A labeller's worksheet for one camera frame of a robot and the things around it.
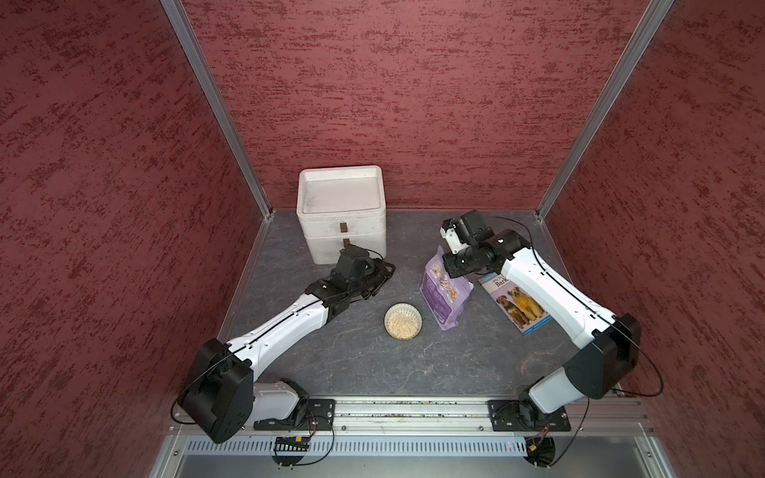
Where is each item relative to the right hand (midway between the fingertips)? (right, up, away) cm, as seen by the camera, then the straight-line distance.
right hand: (450, 269), depth 81 cm
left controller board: (-41, -43, -8) cm, 60 cm away
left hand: (-16, -2, 0) cm, 16 cm away
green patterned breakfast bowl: (-13, -16, +4) cm, 21 cm away
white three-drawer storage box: (-33, +19, +9) cm, 39 cm away
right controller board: (+20, -42, -11) cm, 48 cm away
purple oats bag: (-1, -8, +2) cm, 8 cm away
